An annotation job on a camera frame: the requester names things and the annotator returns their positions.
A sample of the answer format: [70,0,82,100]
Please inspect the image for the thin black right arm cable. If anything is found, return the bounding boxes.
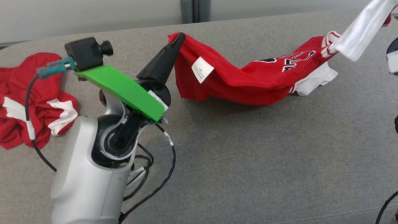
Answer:
[375,190,398,224]

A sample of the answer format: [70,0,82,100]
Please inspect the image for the red basketball jersey white trim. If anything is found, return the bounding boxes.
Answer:
[168,0,398,106]

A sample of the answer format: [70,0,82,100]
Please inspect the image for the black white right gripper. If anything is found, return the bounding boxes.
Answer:
[386,37,398,74]

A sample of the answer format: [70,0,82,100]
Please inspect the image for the thin black looped cable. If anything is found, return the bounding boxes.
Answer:
[123,142,155,201]

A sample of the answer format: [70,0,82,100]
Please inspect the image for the black cable with teal connector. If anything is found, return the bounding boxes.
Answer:
[25,57,77,173]

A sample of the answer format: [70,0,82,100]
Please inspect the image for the grey metal partition post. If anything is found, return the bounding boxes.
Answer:
[180,0,212,24]

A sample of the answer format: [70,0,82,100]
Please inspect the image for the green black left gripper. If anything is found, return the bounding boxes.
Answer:
[76,32,186,123]

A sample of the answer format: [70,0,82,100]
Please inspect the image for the red shorts with white stripes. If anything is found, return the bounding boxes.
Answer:
[0,52,78,150]

